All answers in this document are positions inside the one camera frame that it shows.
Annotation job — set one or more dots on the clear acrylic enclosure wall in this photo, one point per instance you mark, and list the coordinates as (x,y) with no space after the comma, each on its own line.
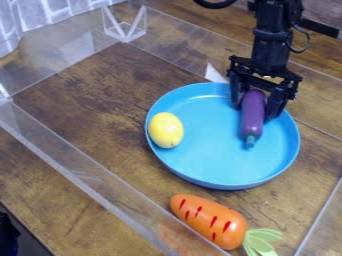
(82,180)

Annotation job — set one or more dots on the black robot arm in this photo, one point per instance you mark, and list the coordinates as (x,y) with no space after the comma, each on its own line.
(277,16)

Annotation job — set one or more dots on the yellow toy lemon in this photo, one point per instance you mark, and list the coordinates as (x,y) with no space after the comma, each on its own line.
(166,130)

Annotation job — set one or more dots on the purple toy eggplant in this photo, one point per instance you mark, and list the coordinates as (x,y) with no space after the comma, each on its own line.
(253,116)

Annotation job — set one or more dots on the blue round tray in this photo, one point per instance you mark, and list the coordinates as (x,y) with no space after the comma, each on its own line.
(211,157)

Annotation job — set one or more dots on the clear acrylic corner bracket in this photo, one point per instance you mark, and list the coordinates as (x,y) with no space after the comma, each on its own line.
(124,32)

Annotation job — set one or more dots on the orange toy carrot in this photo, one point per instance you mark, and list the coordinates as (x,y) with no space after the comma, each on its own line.
(223,226)

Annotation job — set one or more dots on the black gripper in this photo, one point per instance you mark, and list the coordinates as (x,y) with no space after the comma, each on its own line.
(265,71)

